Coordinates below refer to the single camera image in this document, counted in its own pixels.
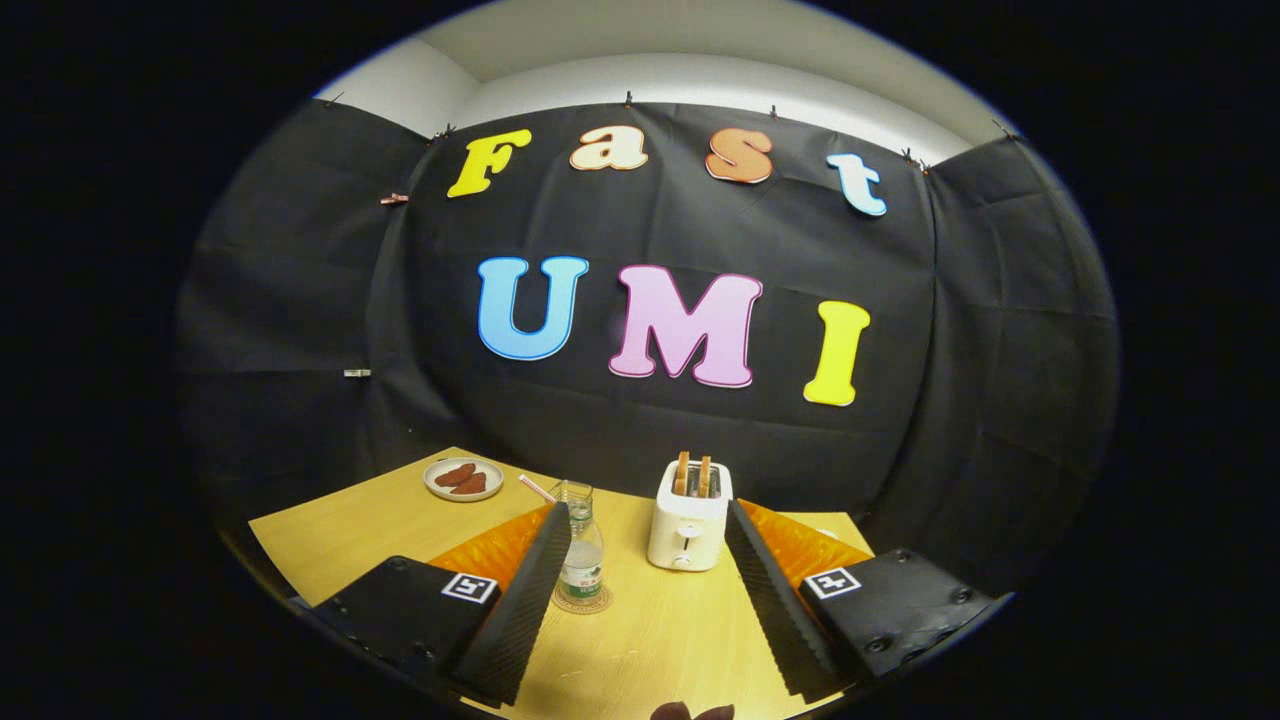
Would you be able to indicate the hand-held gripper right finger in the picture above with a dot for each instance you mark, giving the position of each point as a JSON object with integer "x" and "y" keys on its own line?
{"x": 775, "y": 610}

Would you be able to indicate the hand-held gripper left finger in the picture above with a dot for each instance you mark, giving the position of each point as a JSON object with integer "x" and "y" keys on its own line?
{"x": 520, "y": 620}

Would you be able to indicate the clear plastic bottle green label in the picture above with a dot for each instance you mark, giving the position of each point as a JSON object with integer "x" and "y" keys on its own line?
{"x": 582, "y": 575}

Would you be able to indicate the round wooden coaster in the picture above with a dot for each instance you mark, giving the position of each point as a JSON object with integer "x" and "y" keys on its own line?
{"x": 602, "y": 602}

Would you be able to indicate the white toaster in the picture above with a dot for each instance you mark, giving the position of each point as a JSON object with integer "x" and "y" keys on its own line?
{"x": 688, "y": 535}

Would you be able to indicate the wooden table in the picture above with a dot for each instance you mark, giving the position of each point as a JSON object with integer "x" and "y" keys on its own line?
{"x": 650, "y": 640}

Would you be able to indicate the striped straw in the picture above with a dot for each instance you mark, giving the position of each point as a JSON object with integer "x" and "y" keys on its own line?
{"x": 536, "y": 487}

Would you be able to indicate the brown food piece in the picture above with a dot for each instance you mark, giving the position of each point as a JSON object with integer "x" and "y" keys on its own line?
{"x": 455, "y": 474}
{"x": 470, "y": 486}

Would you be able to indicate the toast slice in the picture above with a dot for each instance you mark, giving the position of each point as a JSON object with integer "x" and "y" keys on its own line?
{"x": 682, "y": 474}
{"x": 704, "y": 477}

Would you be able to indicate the small white plate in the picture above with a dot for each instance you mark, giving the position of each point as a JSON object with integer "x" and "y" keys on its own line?
{"x": 435, "y": 485}

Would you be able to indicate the black backdrop cloth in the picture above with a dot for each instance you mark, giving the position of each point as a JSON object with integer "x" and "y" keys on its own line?
{"x": 600, "y": 420}

